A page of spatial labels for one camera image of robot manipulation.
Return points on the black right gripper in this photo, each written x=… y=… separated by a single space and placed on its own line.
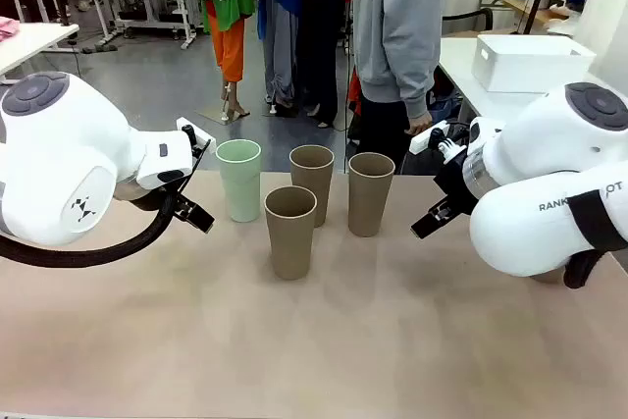
x=456 y=183

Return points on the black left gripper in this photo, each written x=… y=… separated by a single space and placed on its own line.
x=180 y=203

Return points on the light green plastic cup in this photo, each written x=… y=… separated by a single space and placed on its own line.
x=240 y=193

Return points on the white plastic basket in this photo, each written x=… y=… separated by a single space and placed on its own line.
x=535 y=70

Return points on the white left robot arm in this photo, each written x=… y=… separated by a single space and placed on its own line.
x=59 y=154

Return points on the person left forearm grey sleeve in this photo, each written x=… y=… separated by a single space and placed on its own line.
x=409 y=80

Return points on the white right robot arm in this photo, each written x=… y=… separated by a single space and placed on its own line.
x=530 y=223

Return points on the person left hand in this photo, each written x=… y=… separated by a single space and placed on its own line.
x=419 y=123

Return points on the blue bag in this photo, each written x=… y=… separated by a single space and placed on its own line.
x=444 y=107

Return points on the red black clothed mannequin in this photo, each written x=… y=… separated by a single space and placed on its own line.
x=324 y=56

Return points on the blue grey clothed mannequin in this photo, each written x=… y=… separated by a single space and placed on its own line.
x=279 y=36

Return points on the black chair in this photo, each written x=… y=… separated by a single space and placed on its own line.
x=473 y=16

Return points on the light wooden desk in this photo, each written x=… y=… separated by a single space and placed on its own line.
x=520 y=4

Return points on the pink cloth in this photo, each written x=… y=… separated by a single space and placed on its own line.
x=7 y=29

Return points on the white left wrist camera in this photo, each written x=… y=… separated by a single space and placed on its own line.
x=180 y=122

